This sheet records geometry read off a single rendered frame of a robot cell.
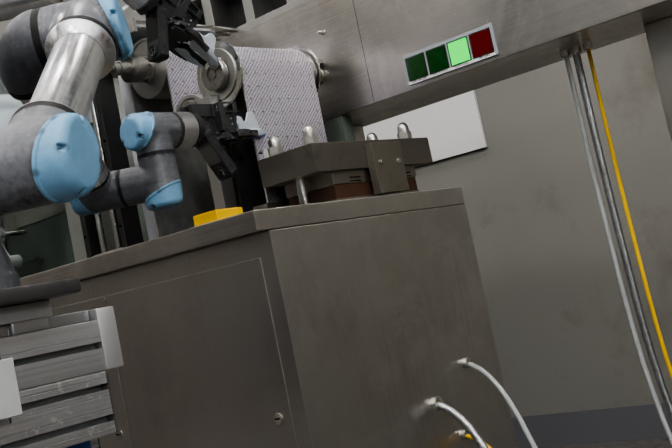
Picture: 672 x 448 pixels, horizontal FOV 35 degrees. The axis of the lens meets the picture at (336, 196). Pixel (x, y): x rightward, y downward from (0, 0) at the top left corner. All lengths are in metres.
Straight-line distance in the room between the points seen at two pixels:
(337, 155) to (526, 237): 1.89
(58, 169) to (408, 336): 0.97
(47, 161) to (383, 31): 1.23
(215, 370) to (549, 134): 2.14
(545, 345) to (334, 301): 2.08
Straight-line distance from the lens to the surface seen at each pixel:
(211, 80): 2.38
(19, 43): 1.85
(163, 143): 2.10
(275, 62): 2.44
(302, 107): 2.46
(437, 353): 2.24
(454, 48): 2.37
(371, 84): 2.51
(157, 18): 2.27
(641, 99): 3.79
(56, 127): 1.45
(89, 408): 1.56
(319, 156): 2.16
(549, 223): 3.95
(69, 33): 1.77
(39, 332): 1.52
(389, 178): 2.28
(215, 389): 2.09
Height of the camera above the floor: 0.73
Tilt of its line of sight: 5 degrees up
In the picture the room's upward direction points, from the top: 12 degrees counter-clockwise
